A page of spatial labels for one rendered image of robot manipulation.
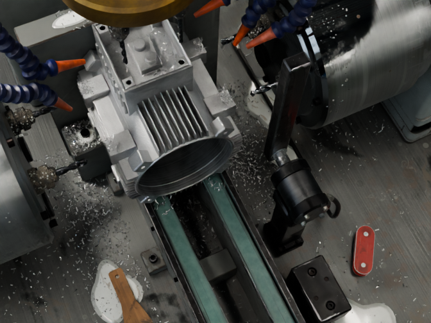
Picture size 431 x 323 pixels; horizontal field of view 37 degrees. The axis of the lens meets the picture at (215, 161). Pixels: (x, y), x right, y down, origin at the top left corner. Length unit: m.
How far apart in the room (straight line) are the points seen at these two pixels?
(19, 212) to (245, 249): 0.35
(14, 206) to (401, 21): 0.58
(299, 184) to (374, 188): 0.31
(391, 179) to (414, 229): 0.10
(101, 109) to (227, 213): 0.26
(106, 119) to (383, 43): 0.41
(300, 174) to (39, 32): 0.41
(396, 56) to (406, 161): 0.33
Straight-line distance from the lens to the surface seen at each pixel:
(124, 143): 0.89
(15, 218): 0.85
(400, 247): 1.17
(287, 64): 0.75
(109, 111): 0.93
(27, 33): 0.93
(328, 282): 1.06
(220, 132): 0.89
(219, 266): 1.07
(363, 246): 1.14
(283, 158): 0.94
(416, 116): 1.19
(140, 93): 0.87
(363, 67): 0.94
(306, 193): 0.91
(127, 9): 0.69
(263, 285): 0.99
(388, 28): 0.95
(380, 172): 1.22
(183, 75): 0.88
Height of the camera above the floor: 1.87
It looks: 66 degrees down
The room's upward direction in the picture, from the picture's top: 3 degrees clockwise
